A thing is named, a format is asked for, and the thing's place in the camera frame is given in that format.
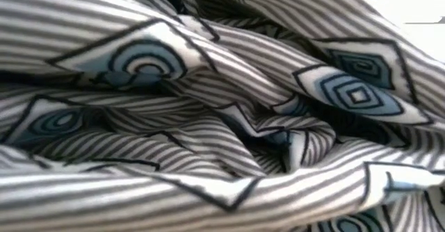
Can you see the grey patterned cloth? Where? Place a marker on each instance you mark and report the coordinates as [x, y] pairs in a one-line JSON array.
[[222, 121]]

